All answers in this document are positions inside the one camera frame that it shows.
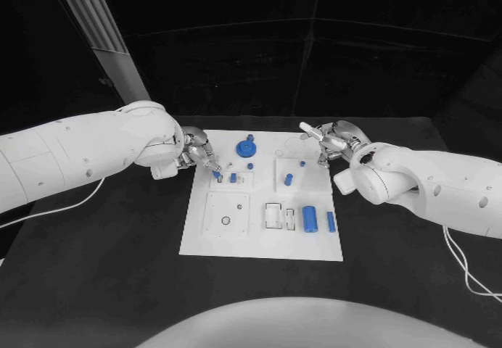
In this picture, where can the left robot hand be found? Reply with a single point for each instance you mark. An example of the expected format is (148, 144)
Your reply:
(197, 152)

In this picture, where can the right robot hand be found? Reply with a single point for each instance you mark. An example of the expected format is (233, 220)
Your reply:
(336, 138)

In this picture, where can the blue plug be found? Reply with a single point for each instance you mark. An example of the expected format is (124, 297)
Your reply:
(215, 174)

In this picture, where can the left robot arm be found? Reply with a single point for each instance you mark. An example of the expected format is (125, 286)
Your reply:
(78, 146)

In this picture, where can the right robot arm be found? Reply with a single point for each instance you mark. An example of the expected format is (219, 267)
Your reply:
(431, 185)

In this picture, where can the white task board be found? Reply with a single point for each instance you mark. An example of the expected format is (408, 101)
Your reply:
(258, 206)

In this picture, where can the blue gear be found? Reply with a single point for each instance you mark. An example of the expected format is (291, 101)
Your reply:
(245, 148)

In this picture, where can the thick blue cylinder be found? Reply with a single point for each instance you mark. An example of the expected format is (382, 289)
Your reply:
(308, 219)

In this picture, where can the thin blue cylinder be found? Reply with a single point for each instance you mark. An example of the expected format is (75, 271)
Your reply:
(330, 221)

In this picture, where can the grey metal pillar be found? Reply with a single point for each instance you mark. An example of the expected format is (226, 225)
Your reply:
(112, 51)

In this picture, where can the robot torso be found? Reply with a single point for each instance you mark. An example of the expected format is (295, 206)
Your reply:
(308, 323)

